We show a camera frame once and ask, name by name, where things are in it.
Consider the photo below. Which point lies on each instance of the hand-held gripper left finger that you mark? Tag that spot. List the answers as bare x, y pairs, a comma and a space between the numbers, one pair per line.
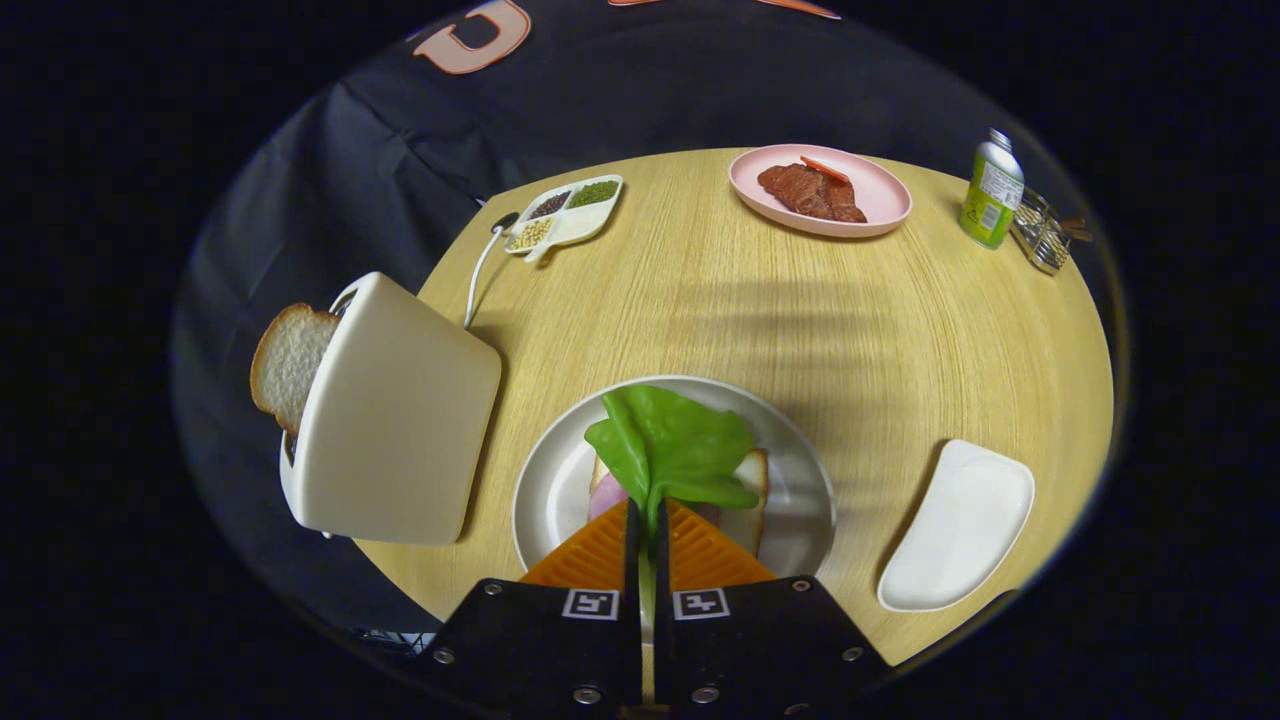
632, 570

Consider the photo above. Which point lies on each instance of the pink ham slice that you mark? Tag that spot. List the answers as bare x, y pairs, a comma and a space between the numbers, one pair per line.
605, 497

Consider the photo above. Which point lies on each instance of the green lettuce leaf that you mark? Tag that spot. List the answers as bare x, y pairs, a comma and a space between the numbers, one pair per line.
670, 440

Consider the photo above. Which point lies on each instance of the pile of yellow beans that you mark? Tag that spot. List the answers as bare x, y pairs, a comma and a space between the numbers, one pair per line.
531, 233

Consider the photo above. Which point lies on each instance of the toasted bread slice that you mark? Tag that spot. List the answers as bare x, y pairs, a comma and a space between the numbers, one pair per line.
288, 360

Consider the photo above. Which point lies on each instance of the white oblong dish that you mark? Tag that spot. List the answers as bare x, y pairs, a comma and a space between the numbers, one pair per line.
960, 530

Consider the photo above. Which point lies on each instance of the green bottle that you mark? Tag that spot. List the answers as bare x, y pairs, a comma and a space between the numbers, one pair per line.
990, 200

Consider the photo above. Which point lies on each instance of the pile of dark beans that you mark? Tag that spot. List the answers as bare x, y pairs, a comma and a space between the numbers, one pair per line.
549, 204

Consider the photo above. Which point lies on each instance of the white bread slice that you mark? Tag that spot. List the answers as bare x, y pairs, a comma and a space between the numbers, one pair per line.
748, 500

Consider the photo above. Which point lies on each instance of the orange sausage slice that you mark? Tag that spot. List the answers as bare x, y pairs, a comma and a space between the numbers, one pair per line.
825, 168

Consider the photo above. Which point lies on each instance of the small dark spoon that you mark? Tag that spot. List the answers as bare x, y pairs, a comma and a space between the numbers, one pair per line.
1078, 228

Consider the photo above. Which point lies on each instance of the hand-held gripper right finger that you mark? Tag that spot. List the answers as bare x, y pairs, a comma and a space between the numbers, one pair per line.
662, 570

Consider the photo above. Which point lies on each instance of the white divided tray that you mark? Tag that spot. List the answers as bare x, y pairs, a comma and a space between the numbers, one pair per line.
575, 225

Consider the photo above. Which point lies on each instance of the white toaster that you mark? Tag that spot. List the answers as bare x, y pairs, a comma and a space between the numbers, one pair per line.
400, 420

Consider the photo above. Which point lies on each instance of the pink plate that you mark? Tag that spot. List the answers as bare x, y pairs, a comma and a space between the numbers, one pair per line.
880, 195

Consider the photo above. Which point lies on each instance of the white round plate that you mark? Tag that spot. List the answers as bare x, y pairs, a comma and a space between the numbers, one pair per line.
550, 490

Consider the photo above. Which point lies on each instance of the red meat slice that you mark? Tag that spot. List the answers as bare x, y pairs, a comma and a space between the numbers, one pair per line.
810, 190

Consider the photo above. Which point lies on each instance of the pile of green beans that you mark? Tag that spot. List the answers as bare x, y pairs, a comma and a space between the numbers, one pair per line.
594, 193

